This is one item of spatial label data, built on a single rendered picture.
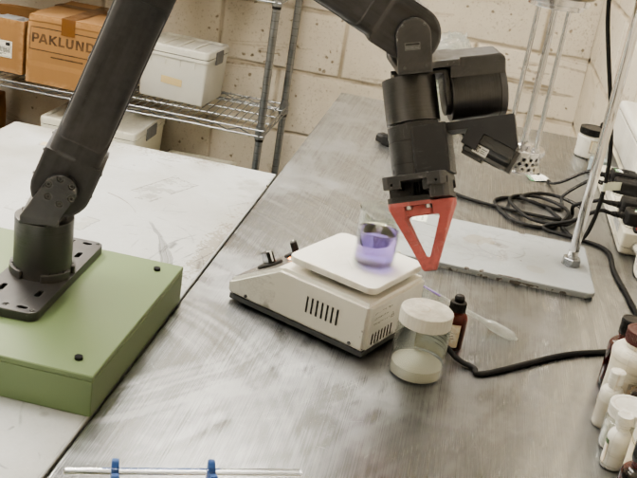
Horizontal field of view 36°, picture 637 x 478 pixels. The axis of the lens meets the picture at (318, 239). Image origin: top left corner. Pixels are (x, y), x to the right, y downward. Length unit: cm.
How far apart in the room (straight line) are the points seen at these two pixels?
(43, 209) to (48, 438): 25
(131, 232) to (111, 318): 35
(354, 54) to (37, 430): 271
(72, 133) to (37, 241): 13
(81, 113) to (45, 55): 238
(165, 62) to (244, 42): 37
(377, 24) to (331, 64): 254
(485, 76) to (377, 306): 28
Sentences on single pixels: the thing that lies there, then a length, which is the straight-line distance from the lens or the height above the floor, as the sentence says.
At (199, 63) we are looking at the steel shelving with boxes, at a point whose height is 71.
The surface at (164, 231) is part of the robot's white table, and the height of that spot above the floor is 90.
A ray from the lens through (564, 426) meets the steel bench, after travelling 109.
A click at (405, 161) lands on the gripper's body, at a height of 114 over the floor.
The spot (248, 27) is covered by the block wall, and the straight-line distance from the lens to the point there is 356.
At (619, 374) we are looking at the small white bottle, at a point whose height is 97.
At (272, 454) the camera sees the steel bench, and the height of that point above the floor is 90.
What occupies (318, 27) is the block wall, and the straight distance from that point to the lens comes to 351.
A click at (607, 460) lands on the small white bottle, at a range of 103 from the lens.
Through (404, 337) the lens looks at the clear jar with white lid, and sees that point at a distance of 106.
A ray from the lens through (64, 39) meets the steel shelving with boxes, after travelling 334.
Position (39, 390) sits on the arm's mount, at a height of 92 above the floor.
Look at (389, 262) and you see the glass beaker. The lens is 112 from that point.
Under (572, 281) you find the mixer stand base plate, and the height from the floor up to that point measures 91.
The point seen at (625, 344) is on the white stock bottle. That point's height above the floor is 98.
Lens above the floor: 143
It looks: 22 degrees down
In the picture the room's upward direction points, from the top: 9 degrees clockwise
